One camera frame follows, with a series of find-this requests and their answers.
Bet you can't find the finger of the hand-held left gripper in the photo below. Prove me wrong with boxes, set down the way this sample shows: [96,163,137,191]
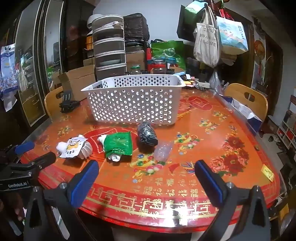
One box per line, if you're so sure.
[13,152,56,172]
[5,142,36,160]

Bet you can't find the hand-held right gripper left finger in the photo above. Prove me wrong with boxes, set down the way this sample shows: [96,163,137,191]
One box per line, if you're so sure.
[23,160,100,241]

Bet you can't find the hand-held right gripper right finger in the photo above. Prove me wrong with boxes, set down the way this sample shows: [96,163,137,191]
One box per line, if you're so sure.
[195,159,272,241]

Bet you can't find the white pleated soft pouch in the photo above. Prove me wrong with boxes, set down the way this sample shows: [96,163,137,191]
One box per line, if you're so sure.
[57,139,93,160]

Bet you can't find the green foil packet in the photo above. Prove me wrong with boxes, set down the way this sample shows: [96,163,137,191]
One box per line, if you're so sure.
[97,132,133,163]

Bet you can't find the small clear plastic bag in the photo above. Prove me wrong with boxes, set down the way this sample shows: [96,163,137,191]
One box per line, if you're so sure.
[153,140,174,161]

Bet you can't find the black foil packet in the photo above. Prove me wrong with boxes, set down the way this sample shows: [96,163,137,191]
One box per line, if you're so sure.
[137,122,159,147]

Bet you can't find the white perforated plastic basket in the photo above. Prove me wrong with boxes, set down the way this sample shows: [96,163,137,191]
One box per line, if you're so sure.
[80,75,186,126]

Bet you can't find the yellow paper note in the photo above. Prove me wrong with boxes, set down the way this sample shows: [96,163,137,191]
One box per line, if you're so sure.
[261,164,275,182]

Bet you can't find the blue white printed bag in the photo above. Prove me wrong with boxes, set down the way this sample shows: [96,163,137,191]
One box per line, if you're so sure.
[0,43,19,112]

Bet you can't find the white blue paper bag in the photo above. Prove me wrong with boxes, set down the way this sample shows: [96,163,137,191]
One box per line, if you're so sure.
[222,95,263,135]

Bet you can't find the open cardboard box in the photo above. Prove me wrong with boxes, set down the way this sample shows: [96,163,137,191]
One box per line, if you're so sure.
[58,65,96,100]

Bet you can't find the white cube shelf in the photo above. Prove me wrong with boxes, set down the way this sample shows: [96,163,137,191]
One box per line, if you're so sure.
[276,88,296,149]

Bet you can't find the white power strip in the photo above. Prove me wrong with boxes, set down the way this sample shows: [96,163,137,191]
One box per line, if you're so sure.
[195,80,211,90]

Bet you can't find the large transparent plastic bag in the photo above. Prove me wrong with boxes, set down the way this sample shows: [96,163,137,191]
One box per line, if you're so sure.
[209,71,223,93]

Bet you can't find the dark glass door cabinet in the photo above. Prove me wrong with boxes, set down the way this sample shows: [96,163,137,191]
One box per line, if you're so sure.
[14,0,93,126]

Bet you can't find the black plastic bag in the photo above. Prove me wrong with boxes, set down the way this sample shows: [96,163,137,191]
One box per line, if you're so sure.
[186,57,200,75]

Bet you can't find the red lid glass jar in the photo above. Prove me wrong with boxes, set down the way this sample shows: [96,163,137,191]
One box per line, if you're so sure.
[150,59,168,75]

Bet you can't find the plastic drawer tower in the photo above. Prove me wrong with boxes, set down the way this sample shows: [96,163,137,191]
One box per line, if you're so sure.
[92,14,127,81]

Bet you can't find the closed cardboard box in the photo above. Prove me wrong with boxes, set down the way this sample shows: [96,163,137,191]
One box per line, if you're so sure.
[126,51,146,70]

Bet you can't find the green shopping bag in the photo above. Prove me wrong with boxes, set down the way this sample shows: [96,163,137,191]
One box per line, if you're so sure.
[151,40,185,70]

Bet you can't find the beige canvas tote bag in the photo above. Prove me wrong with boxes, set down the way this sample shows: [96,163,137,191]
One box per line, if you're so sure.
[193,9,220,68]

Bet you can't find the white bowl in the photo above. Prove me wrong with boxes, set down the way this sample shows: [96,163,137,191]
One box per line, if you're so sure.
[87,14,104,29]

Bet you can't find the blue printed tote bag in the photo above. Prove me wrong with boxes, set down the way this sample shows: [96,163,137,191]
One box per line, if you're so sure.
[216,15,249,55]

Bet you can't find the dark paper bag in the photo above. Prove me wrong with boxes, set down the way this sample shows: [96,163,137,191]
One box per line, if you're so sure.
[177,0,206,42]

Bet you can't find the black wrapped bundle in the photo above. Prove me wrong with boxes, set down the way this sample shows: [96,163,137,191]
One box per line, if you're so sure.
[123,13,150,44]

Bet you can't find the round orange wall ornament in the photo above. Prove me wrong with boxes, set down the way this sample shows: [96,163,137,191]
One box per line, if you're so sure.
[254,39,265,61]

